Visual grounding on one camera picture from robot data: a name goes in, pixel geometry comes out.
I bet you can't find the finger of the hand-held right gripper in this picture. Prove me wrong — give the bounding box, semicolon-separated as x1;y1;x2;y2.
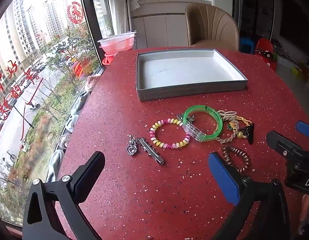
266;130;309;164
296;121;309;140

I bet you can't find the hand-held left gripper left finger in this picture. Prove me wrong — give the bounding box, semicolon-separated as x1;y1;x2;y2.
22;151;106;240

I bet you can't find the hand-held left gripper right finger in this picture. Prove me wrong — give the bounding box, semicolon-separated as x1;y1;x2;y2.
208;152;297;240

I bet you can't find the black claw hair clip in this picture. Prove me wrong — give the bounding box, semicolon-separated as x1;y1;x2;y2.
238;123;255;145

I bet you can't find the brown spiral hair tie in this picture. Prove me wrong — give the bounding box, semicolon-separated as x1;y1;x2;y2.
222;145;251;173

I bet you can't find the brown braided hair tie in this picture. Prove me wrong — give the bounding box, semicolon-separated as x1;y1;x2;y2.
214;120;245;145

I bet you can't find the silver heart pendant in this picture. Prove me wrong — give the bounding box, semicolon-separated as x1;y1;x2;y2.
126;135;140;156

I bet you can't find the yellow elastic hair tie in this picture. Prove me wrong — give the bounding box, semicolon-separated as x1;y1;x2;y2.
233;114;252;126

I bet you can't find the silver metal hair clip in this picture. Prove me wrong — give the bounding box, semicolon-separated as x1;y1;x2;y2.
138;137;165;166

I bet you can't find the pink yellow beaded bracelet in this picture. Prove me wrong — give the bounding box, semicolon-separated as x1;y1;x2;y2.
150;118;191;150

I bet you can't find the small silver charm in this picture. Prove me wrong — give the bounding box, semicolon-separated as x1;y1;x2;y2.
176;114;195;124

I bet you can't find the green translucent bangle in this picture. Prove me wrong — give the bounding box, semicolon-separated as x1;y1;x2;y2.
182;105;223;143

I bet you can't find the grey jewelry tray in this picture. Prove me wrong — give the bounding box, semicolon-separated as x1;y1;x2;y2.
136;48;248;102

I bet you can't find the person's right hand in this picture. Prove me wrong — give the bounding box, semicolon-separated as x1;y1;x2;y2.
298;195;309;240

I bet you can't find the pink knitted cloth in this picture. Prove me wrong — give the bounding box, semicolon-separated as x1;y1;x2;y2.
86;75;99;93

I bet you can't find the red plastic chair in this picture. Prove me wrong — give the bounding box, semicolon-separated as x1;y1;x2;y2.
254;38;278;71

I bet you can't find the red lantern window sticker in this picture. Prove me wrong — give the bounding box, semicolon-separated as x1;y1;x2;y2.
72;60;85;78

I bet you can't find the blue plastic stool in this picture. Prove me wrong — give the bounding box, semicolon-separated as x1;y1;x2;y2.
240;37;256;54

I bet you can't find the red plastic stool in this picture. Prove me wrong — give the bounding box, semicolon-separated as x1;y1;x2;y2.
102;52;118;67

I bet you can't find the red window lettering sticker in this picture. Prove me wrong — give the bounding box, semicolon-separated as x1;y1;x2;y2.
0;62;43;137

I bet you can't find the pink plastic basin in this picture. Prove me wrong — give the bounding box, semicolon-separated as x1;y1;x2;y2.
97;31;137;55

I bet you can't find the beige upholstered chair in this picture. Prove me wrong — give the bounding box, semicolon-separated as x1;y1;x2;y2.
185;4;240;52

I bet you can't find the red paper-cut window decoration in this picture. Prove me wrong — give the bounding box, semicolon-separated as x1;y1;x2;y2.
67;2;84;25

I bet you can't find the white cabinet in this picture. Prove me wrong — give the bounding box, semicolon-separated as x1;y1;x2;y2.
131;0;212;49

